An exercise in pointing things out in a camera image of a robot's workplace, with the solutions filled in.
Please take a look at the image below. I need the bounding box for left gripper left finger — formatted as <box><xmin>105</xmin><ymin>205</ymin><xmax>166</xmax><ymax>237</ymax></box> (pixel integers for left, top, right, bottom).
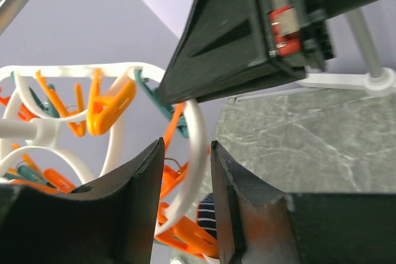
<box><xmin>1</xmin><ymin>139</ymin><xmax>165</xmax><ymax>263</ymax></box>

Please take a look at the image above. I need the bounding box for white oval clip hanger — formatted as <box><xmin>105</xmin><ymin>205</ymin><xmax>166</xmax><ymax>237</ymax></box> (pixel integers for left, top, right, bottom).
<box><xmin>1</xmin><ymin>62</ymin><xmax>219</xmax><ymax>263</ymax></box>

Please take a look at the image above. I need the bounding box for navy striped underwear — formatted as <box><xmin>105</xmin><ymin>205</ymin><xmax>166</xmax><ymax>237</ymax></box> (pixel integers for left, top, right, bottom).
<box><xmin>196</xmin><ymin>193</ymin><xmax>217</xmax><ymax>239</ymax></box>

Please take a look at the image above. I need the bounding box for white metal drying rack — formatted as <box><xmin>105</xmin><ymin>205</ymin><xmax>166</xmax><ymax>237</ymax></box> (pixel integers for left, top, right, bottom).
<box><xmin>0</xmin><ymin>0</ymin><xmax>396</xmax><ymax>98</ymax></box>

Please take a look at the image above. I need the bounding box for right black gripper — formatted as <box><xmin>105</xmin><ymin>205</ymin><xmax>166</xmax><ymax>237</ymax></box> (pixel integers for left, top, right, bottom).
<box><xmin>159</xmin><ymin>0</ymin><xmax>377</xmax><ymax>104</ymax></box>

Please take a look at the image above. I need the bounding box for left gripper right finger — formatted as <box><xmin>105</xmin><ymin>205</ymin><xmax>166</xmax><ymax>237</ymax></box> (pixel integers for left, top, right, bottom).
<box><xmin>210</xmin><ymin>141</ymin><xmax>395</xmax><ymax>263</ymax></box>

